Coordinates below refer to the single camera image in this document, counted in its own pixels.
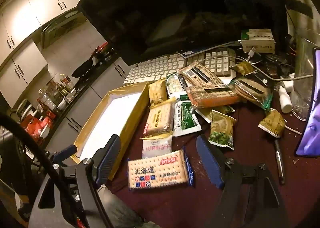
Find red cooking pan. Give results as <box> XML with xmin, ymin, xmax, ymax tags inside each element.
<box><xmin>91</xmin><ymin>42</ymin><xmax>115</xmax><ymax>60</ymax></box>

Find blue-edged soda cracker packet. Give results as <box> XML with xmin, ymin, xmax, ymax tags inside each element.
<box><xmin>127</xmin><ymin>149</ymin><xmax>195</xmax><ymax>192</ymax></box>

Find yellow cardboard box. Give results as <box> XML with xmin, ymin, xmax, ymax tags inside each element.
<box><xmin>70</xmin><ymin>81</ymin><xmax>151</xmax><ymax>181</ymax></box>

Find white green-trimmed snack packet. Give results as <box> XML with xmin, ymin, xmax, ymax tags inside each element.
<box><xmin>166</xmin><ymin>73</ymin><xmax>190</xmax><ymax>95</ymax></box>

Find small white bottle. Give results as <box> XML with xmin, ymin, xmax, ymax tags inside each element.
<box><xmin>278</xmin><ymin>85</ymin><xmax>293</xmax><ymax>113</ymax></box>

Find beige cracker packet red label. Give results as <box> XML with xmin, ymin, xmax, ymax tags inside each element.
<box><xmin>144</xmin><ymin>100</ymin><xmax>175</xmax><ymax>138</ymax></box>

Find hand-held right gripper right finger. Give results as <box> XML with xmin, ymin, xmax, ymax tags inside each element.
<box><xmin>196</xmin><ymin>134</ymin><xmax>291</xmax><ymax>228</ymax></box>

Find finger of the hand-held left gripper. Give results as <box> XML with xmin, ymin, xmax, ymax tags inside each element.
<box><xmin>49</xmin><ymin>144</ymin><xmax>78</xmax><ymax>167</ymax></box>

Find small green pea packet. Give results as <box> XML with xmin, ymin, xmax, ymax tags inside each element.
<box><xmin>258</xmin><ymin>109</ymin><xmax>287</xmax><ymax>139</ymax></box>
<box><xmin>236</xmin><ymin>62</ymin><xmax>255</xmax><ymax>76</ymax></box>

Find brown biscuit packet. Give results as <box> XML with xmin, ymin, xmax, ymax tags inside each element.
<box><xmin>179</xmin><ymin>62</ymin><xmax>224</xmax><ymax>88</ymax></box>

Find clear bag of round biscuits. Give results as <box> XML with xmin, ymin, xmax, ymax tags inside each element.
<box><xmin>230</xmin><ymin>77</ymin><xmax>273</xmax><ymax>110</ymax></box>

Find tangle of dark cables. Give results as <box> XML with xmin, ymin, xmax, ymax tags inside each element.
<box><xmin>250</xmin><ymin>53</ymin><xmax>298</xmax><ymax>78</ymax></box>

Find range hood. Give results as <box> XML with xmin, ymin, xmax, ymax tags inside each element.
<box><xmin>41</xmin><ymin>9</ymin><xmax>87</xmax><ymax>50</ymax></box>

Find black computer monitor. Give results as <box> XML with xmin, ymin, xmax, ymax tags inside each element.
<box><xmin>76</xmin><ymin>0</ymin><xmax>288</xmax><ymax>66</ymax></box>

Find metal pen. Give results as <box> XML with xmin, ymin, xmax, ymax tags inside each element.
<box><xmin>273</xmin><ymin>137</ymin><xmax>286</xmax><ymax>185</ymax></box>

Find yellow biscuit packet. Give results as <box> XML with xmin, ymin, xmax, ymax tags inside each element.
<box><xmin>149</xmin><ymin>79</ymin><xmax>168</xmax><ymax>107</ymax></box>

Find small white snack packet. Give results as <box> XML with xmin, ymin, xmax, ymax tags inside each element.
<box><xmin>141</xmin><ymin>134</ymin><xmax>173</xmax><ymax>159</ymax></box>

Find row of condiment bottles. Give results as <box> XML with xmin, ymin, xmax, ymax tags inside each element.
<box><xmin>37</xmin><ymin>74</ymin><xmax>77</xmax><ymax>111</ymax></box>

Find red snack bags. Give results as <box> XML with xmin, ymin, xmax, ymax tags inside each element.
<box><xmin>20</xmin><ymin>114</ymin><xmax>57</xmax><ymax>140</ymax></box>

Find white dish rack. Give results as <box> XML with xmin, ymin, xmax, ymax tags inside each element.
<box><xmin>12</xmin><ymin>98</ymin><xmax>33</xmax><ymax>121</ymax></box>

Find white green granule packet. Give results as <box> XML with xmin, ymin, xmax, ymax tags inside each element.
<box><xmin>174</xmin><ymin>100</ymin><xmax>202</xmax><ymax>137</ymax></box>

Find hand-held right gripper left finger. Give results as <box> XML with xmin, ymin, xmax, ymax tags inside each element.
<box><xmin>29</xmin><ymin>134</ymin><xmax>122</xmax><ymax>228</ymax></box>

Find white cable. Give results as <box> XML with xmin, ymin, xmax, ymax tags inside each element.
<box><xmin>204</xmin><ymin>47</ymin><xmax>314</xmax><ymax>82</ymax></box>

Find black wok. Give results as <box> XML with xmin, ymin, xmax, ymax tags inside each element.
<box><xmin>71</xmin><ymin>59</ymin><xmax>94</xmax><ymax>78</ymax></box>

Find green snack packet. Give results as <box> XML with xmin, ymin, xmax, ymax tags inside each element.
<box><xmin>195</xmin><ymin>105</ymin><xmax>236</xmax><ymax>124</ymax></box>

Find person's grey trouser leg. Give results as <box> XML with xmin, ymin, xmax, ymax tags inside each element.
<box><xmin>96</xmin><ymin>187</ymin><xmax>163</xmax><ymax>228</ymax></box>

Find green and white carton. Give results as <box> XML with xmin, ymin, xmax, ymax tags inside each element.
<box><xmin>240</xmin><ymin>28</ymin><xmax>276</xmax><ymax>54</ymax></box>

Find smartphone with lit screen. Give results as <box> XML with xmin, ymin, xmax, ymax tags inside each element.
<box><xmin>294</xmin><ymin>47</ymin><xmax>320</xmax><ymax>158</ymax></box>

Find white computer keyboard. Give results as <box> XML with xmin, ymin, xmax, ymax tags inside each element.
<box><xmin>123</xmin><ymin>47</ymin><xmax>237</xmax><ymax>85</ymax></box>

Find clear glass container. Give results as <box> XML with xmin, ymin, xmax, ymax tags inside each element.
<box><xmin>290</xmin><ymin>37</ymin><xmax>317</xmax><ymax>121</ymax></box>

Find large green pea packet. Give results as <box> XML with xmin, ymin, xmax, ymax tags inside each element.
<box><xmin>209</xmin><ymin>110</ymin><xmax>237</xmax><ymax>151</ymax></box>

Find grey kitchen base cabinets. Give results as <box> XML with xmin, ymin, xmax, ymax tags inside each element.
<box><xmin>42</xmin><ymin>53</ymin><xmax>133</xmax><ymax>158</ymax></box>

